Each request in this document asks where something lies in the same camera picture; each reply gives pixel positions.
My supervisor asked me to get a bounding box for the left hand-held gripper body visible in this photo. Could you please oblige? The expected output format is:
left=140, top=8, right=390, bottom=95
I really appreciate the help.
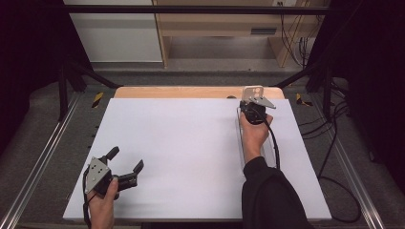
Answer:
left=85, top=156, right=139, bottom=198

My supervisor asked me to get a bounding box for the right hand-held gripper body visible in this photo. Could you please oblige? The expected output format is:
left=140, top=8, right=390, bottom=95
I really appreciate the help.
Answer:
left=239, top=95, right=277, bottom=126

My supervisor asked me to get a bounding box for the person's right hand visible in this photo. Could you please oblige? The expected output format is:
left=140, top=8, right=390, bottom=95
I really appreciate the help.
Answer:
left=239, top=112, right=274, bottom=164

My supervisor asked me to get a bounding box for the person's left hand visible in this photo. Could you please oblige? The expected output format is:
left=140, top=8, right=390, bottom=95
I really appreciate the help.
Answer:
left=87, top=177, right=120, bottom=221

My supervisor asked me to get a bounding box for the white table cover sheet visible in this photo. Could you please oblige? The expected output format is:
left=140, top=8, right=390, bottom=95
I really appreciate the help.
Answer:
left=62, top=97, right=332, bottom=221

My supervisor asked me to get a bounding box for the yellow clamp right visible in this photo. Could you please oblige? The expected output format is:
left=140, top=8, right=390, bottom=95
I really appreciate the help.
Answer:
left=295, top=93, right=314, bottom=108

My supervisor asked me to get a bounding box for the yellow clamp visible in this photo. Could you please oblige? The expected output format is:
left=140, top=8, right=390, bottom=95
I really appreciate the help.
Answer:
left=91, top=91, right=105, bottom=109
left=295, top=93, right=314, bottom=108

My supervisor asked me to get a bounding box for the yellow clamp left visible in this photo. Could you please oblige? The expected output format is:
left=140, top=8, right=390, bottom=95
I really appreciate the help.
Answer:
left=91, top=91, right=105, bottom=109

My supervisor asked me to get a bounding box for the light wooden desk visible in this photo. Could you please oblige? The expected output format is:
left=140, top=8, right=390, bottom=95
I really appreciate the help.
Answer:
left=152, top=0, right=323, bottom=70

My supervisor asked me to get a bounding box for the white cabinet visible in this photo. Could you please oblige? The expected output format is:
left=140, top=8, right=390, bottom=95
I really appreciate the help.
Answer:
left=62, top=0, right=164, bottom=64

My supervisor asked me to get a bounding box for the black curtain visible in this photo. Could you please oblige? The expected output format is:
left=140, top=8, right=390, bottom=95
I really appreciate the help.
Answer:
left=307, top=0, right=405, bottom=192
left=0, top=0, right=94, bottom=154

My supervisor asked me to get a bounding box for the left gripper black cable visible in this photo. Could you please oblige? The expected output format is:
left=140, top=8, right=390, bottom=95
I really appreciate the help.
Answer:
left=81, top=167, right=94, bottom=229

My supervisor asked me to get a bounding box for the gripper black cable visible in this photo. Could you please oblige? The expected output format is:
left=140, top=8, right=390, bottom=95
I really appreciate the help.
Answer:
left=249, top=108, right=282, bottom=170
left=81, top=167, right=94, bottom=229

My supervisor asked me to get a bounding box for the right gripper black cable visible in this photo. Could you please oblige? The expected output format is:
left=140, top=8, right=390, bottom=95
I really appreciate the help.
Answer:
left=249, top=108, right=282, bottom=170

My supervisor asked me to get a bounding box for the black diagonal frame strut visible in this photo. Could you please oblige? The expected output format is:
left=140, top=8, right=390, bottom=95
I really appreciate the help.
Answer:
left=273, top=60, right=333, bottom=120
left=57, top=60, right=123, bottom=122

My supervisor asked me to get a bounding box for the aluminium floor rail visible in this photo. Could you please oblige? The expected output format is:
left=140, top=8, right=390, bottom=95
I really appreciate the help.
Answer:
left=330, top=136, right=388, bottom=229
left=0, top=92, right=82, bottom=229

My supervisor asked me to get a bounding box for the dark desk handle tray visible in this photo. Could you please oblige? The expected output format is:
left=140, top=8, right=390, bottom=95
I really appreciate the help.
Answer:
left=250, top=28, right=278, bottom=35

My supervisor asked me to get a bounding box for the bundle of black cables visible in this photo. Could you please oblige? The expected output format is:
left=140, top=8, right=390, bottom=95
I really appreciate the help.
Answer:
left=279, top=1, right=319, bottom=69

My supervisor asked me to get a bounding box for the white wall socket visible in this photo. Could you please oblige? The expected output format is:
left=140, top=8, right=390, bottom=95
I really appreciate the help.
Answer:
left=272, top=0, right=299, bottom=8

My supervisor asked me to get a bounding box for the black horizontal frame bar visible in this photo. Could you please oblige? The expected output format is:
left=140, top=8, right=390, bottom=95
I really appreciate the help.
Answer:
left=61, top=5, right=330, bottom=15

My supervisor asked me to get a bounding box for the black floor cable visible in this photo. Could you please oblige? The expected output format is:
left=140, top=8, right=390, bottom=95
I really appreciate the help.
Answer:
left=299, top=80, right=363, bottom=224

